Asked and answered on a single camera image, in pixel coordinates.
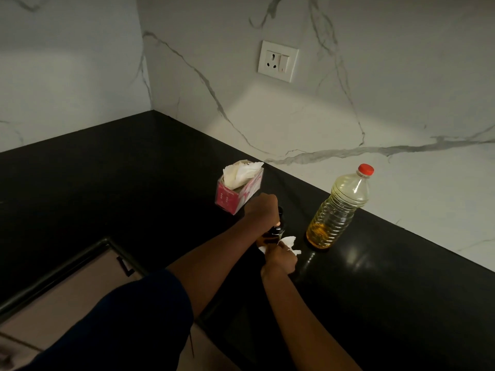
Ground white wall socket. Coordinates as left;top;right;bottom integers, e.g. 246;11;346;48
257;40;300;83

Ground person's left forearm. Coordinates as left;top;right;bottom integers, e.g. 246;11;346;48
167;220;268;319

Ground large clear plastic oil bottle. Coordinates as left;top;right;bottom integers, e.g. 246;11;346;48
305;174;371;250

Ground beige lower cabinet front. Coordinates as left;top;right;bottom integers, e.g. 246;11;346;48
0;239;240;371

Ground person's right forearm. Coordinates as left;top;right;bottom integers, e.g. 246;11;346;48
261;270;362;371

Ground black small bottle cap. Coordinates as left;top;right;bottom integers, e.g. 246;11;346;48
267;206;286;241

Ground single tissue sheet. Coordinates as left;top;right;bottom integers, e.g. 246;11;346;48
258;235;302;256

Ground person's left hand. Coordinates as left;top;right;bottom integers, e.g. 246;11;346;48
243;193;280;230

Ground white tissues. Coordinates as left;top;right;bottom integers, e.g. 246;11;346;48
222;159;265;191

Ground person's right hand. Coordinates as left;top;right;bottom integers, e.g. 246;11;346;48
261;241;299;278

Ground black countertop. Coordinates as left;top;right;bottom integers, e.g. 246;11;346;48
0;110;495;371

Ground pink tissue box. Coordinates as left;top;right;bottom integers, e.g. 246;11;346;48
214;167;265;216

